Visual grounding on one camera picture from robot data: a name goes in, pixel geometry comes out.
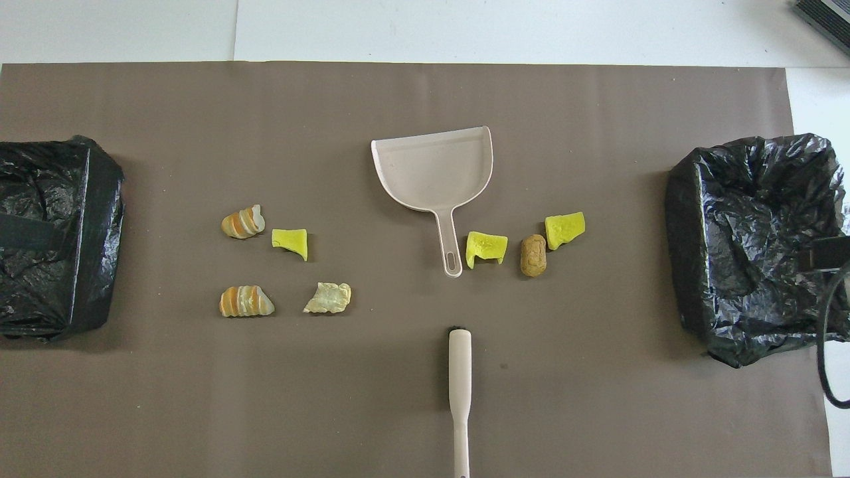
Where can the curled orange striped bread piece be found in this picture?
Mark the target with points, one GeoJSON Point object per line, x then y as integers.
{"type": "Point", "coordinates": [240, 224]}

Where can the long orange striped bread piece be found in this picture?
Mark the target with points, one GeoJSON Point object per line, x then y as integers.
{"type": "Point", "coordinates": [244, 302]}

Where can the yellow and green sponge piece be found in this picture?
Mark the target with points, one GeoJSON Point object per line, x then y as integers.
{"type": "Point", "coordinates": [292, 240]}

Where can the brown oval bread roll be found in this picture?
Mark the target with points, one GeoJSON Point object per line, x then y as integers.
{"type": "Point", "coordinates": [533, 255]}

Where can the pale beige bread chunk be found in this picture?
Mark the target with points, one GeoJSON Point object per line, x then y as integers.
{"type": "Point", "coordinates": [329, 299]}

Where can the beige plastic dustpan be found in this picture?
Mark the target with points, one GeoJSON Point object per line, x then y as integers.
{"type": "Point", "coordinates": [431, 172]}

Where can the black bag-lined bin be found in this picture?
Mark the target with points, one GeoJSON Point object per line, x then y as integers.
{"type": "Point", "coordinates": [730, 219]}
{"type": "Point", "coordinates": [99, 219]}

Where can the dark ribbed device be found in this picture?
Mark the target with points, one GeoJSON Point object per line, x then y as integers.
{"type": "Point", "coordinates": [830, 16]}

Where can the brown paper table mat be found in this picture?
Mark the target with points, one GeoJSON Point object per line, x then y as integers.
{"type": "Point", "coordinates": [398, 99]}

